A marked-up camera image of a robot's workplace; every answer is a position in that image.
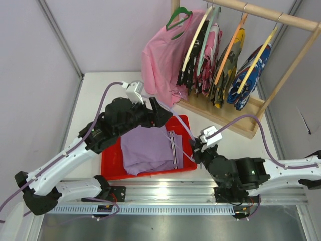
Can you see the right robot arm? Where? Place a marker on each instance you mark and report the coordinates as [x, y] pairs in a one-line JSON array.
[[238, 180]]

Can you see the pink t-shirt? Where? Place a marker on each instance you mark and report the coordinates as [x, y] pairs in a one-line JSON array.
[[163, 56]]

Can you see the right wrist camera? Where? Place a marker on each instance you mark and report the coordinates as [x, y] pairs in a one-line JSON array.
[[209, 137]]

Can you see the camouflage garment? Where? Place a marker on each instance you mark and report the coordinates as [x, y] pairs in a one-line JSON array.
[[217, 92]]

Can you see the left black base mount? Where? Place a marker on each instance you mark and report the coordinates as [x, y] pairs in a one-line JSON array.
[[114, 194]]

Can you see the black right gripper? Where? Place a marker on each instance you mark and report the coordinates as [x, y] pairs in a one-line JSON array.
[[203, 152]]

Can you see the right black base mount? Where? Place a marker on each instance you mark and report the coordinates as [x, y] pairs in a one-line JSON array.
[[234, 196]]

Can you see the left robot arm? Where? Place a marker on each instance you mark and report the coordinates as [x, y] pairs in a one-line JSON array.
[[43, 189]]

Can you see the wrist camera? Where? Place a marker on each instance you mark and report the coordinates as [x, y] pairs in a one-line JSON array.
[[133, 91], [209, 137]]

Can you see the purple trousers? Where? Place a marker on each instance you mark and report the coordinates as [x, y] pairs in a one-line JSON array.
[[151, 150]]

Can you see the red plastic tray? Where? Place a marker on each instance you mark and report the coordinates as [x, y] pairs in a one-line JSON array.
[[112, 167]]

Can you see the orange hanger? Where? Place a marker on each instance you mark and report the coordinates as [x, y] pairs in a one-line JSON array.
[[229, 47]]

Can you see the pink patterned garment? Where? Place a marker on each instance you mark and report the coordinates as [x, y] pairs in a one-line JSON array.
[[206, 63]]

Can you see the cream hanger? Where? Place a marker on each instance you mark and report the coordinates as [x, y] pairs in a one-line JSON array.
[[193, 40]]

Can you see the purple hanger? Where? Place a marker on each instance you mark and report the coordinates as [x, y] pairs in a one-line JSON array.
[[190, 157]]

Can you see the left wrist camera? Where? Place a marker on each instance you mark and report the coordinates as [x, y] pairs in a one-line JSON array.
[[133, 91]]

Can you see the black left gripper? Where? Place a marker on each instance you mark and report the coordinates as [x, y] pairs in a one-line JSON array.
[[152, 113]]

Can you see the aluminium rail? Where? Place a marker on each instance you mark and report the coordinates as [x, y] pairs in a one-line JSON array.
[[180, 191]]

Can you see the black floral garment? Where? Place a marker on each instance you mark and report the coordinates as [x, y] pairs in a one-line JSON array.
[[186, 78]]

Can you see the white cable duct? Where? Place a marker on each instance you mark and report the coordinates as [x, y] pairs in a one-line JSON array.
[[98, 209]]

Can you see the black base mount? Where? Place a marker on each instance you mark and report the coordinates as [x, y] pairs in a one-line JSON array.
[[114, 194], [234, 196]]

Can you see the blue patterned garment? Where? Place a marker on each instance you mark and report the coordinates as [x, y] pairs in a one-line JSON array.
[[248, 80]]

